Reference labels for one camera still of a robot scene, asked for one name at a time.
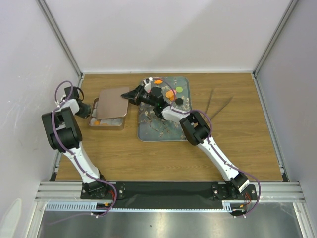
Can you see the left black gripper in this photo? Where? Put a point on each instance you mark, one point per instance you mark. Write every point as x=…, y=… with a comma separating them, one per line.
x=87, y=111

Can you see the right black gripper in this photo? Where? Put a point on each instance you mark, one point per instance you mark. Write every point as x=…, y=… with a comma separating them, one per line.
x=135, y=94

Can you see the brown translucent box lid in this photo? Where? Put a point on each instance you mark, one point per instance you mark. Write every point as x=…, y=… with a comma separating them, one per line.
x=110, y=103

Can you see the clear box with paper cups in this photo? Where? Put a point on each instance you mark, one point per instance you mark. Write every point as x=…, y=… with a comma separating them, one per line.
x=113, y=124

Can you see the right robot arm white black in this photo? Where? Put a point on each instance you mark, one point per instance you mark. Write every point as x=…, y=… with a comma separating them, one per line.
x=196, y=130

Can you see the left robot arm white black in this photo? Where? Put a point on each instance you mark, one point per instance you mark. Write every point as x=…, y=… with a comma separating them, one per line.
x=64, y=135

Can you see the orange fish cookie top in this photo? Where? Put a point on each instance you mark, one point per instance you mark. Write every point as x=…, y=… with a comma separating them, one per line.
x=158, y=81

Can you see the orange round cookie stacked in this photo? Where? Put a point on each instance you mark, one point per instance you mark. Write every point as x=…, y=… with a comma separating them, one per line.
x=169, y=94

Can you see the floral patterned metal tray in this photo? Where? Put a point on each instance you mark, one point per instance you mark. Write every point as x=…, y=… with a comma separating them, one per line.
x=153, y=129

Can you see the green round cookie top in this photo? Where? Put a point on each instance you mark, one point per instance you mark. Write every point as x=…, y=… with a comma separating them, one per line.
x=179, y=89

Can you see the black round cookie top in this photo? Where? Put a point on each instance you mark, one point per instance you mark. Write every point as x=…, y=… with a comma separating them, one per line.
x=179, y=101

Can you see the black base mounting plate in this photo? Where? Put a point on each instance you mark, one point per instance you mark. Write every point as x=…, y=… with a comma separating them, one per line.
x=178, y=195

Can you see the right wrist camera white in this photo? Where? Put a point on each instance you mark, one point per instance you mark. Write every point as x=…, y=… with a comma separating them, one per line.
x=147, y=82

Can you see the aluminium frame rail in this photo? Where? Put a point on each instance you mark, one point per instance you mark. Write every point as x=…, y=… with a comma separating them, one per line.
x=66, y=196

